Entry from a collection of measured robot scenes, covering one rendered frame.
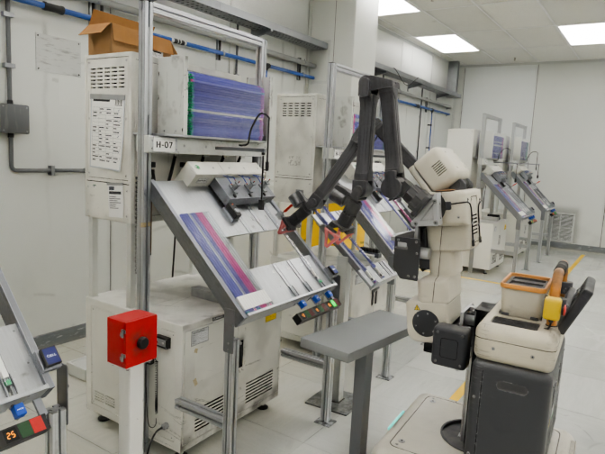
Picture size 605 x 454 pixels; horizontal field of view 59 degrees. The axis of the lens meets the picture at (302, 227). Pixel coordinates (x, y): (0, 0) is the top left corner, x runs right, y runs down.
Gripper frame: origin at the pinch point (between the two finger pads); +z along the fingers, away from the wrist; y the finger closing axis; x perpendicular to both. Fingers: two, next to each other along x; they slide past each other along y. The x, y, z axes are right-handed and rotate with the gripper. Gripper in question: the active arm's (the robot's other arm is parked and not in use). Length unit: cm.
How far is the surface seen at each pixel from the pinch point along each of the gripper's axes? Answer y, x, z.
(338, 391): -34, 79, 42
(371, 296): -117, 39, 37
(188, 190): 42, -29, 3
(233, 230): 31.5, -4.5, 0.4
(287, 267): 14.6, 20.0, -2.7
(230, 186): 23.3, -25.1, -4.4
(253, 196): 11.4, -18.4, -4.7
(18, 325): 137, 18, -1
